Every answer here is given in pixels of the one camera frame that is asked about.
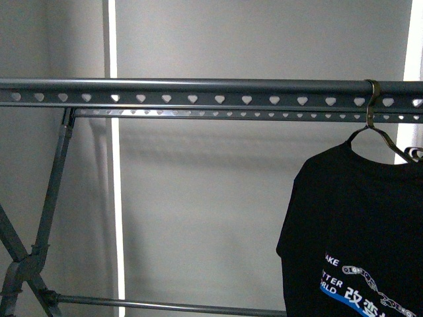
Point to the grey metal drying rack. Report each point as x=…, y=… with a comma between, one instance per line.
x=368, y=102

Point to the black printed t-shirt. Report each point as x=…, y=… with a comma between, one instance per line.
x=351, y=242

